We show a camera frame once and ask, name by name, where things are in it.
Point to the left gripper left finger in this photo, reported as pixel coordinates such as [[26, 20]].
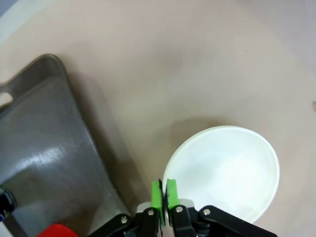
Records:
[[145, 223]]

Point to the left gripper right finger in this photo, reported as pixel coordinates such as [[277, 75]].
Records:
[[197, 222]]

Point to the cream plastic bowl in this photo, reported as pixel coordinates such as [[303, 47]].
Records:
[[222, 170]]

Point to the red plastic cup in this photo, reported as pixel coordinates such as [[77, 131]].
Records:
[[58, 229]]

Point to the black drink can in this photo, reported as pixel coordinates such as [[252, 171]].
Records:
[[6, 202]]

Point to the brown plastic tray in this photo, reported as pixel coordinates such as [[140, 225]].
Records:
[[49, 148]]

